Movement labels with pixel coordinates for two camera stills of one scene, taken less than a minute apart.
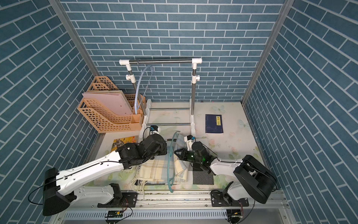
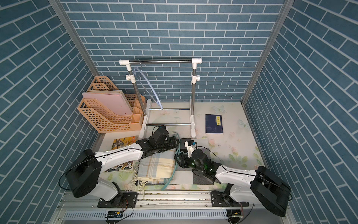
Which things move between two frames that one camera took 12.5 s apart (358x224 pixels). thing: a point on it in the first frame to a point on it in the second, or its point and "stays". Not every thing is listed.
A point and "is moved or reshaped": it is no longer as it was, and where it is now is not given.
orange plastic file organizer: (103, 120) stays
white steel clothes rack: (144, 132) stays
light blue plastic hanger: (152, 69) to (138, 69)
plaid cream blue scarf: (164, 168) is moved or reshaped
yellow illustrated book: (118, 142) stays
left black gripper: (164, 146) to (172, 143)
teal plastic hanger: (169, 160) to (178, 151)
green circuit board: (114, 214) stays
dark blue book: (213, 123) stays
